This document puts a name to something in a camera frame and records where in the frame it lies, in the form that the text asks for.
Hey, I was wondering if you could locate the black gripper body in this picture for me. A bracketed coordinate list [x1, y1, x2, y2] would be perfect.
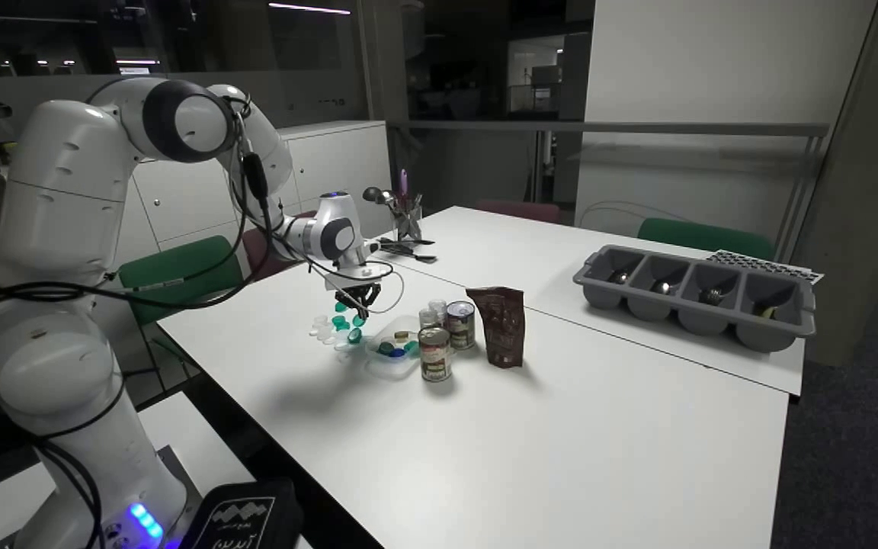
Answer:
[330, 265, 387, 309]

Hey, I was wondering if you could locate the white bowl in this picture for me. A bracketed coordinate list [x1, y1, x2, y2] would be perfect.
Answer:
[364, 313, 423, 377]

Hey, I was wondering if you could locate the metal utensil holder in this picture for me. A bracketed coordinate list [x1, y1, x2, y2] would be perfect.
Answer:
[387, 195, 426, 249]

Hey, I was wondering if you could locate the small can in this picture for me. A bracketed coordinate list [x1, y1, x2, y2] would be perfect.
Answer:
[417, 319, 458, 386]

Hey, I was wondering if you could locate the shiny metal spoon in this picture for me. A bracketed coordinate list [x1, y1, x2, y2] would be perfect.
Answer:
[359, 183, 403, 214]

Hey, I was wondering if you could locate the white cabinet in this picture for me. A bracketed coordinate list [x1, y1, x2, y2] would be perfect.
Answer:
[116, 117, 397, 269]

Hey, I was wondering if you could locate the green chair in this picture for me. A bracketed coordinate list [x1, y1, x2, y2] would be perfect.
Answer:
[635, 214, 778, 262]
[116, 230, 251, 328]

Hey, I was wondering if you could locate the black box device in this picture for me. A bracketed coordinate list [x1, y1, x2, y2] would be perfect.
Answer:
[179, 479, 305, 549]

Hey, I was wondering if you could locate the gray cutlery tray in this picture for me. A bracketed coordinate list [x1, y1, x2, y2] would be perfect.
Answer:
[570, 241, 819, 352]

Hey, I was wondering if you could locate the gray mesh rack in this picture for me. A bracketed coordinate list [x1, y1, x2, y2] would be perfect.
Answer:
[708, 248, 825, 289]

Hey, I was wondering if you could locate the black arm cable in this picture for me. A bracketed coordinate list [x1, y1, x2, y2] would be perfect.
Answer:
[215, 95, 305, 272]

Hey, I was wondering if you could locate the gray wall handrail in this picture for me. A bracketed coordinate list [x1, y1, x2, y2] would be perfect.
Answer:
[393, 118, 828, 140]

